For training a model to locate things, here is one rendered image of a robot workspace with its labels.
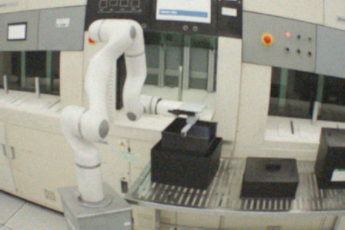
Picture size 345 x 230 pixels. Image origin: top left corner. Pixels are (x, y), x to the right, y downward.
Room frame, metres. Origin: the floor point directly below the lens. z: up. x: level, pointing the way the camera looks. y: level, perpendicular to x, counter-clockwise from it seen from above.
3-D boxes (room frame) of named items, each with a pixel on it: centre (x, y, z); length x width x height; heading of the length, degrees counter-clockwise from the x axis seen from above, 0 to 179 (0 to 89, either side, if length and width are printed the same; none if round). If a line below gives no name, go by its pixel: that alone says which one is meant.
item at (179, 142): (1.80, -0.09, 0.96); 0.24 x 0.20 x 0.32; 163
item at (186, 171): (1.80, -0.08, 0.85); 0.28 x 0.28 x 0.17; 73
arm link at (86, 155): (1.50, 0.37, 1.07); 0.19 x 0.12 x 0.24; 63
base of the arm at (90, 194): (1.48, 0.34, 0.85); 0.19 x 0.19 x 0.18
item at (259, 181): (1.65, -0.49, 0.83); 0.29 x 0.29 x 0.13; 79
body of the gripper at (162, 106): (1.83, 0.01, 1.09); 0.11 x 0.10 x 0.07; 72
